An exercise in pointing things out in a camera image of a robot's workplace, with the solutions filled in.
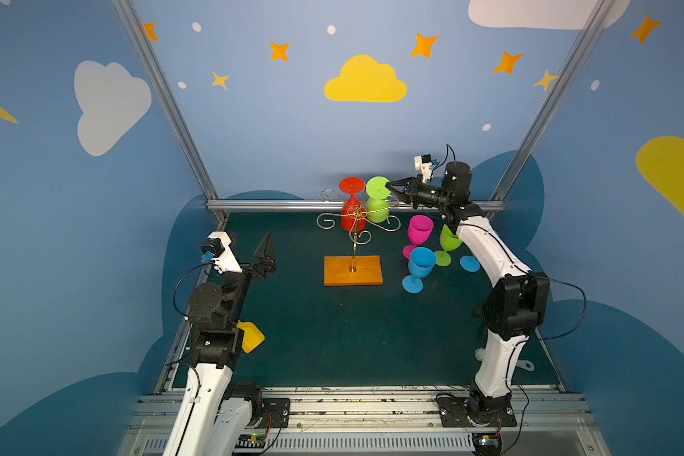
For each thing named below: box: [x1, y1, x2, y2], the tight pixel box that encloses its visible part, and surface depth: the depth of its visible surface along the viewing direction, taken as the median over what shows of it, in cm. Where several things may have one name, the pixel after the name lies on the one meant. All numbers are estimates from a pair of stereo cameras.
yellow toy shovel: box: [236, 319, 266, 355], surface depth 88 cm
